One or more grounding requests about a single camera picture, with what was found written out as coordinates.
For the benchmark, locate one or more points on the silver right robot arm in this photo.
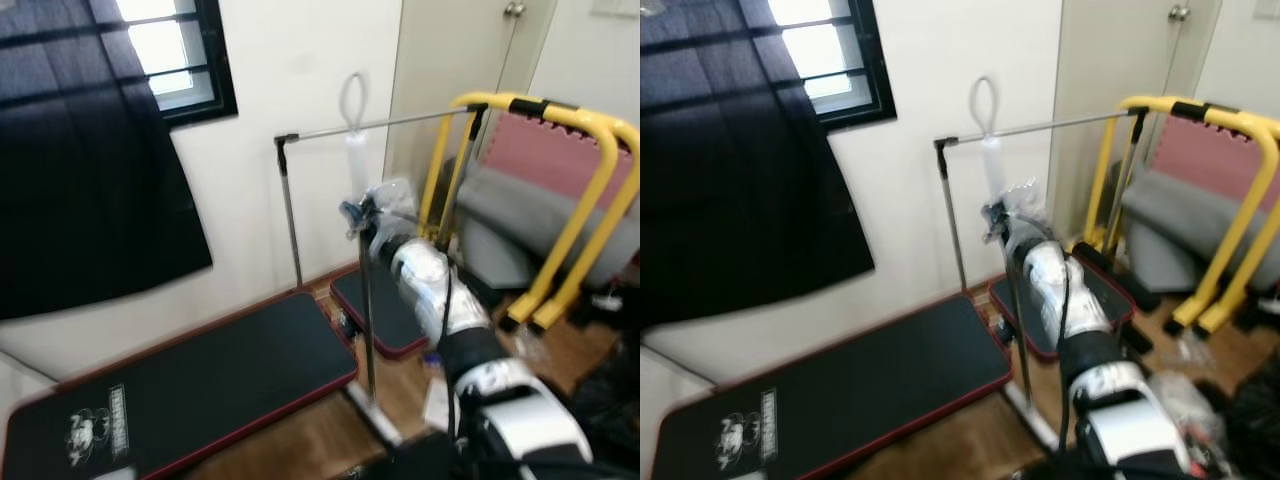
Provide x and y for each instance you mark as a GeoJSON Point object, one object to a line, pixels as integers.
{"type": "Point", "coordinates": [430, 285]}
{"type": "Point", "coordinates": [1075, 295]}

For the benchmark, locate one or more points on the short black bench pad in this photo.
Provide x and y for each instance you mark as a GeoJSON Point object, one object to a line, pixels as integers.
{"type": "Point", "coordinates": [1000, 305]}
{"type": "Point", "coordinates": [390, 325]}

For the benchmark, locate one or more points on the silver clothes rack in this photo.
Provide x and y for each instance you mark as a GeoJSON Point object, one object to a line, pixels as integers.
{"type": "Point", "coordinates": [420, 118]}
{"type": "Point", "coordinates": [1070, 123]}

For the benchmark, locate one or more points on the grey rolled mat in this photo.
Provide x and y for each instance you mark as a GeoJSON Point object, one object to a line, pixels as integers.
{"type": "Point", "coordinates": [510, 220]}
{"type": "Point", "coordinates": [1170, 225]}

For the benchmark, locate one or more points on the beige door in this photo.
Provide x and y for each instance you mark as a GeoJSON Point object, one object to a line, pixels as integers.
{"type": "Point", "coordinates": [450, 60]}
{"type": "Point", "coordinates": [1110, 60]}

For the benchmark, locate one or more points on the white paper card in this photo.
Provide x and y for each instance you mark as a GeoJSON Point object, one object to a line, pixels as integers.
{"type": "Point", "coordinates": [437, 402]}

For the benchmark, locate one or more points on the pink foam mat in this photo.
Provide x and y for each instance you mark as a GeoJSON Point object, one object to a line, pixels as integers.
{"type": "Point", "coordinates": [1205, 155]}
{"type": "Point", "coordinates": [545, 150]}

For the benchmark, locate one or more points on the long black bench pad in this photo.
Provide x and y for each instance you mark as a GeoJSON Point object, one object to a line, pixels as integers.
{"type": "Point", "coordinates": [200, 390]}
{"type": "Point", "coordinates": [850, 400]}

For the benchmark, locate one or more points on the black framed window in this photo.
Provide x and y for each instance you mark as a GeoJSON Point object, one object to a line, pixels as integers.
{"type": "Point", "coordinates": [810, 45]}
{"type": "Point", "coordinates": [160, 50]}

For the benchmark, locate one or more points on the silver door knob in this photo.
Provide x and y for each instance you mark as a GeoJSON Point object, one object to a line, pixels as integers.
{"type": "Point", "coordinates": [1179, 13]}
{"type": "Point", "coordinates": [513, 9]}

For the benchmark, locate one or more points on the dark curtain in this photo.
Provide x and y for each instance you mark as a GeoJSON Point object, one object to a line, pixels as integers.
{"type": "Point", "coordinates": [80, 180]}
{"type": "Point", "coordinates": [730, 180]}

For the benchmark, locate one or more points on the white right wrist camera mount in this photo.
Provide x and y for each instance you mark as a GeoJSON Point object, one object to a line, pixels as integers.
{"type": "Point", "coordinates": [390, 205]}
{"type": "Point", "coordinates": [1025, 205]}

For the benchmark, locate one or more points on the yellow metal exercise frame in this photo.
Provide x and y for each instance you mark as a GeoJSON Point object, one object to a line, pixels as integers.
{"type": "Point", "coordinates": [1160, 103]}
{"type": "Point", "coordinates": [490, 101]}

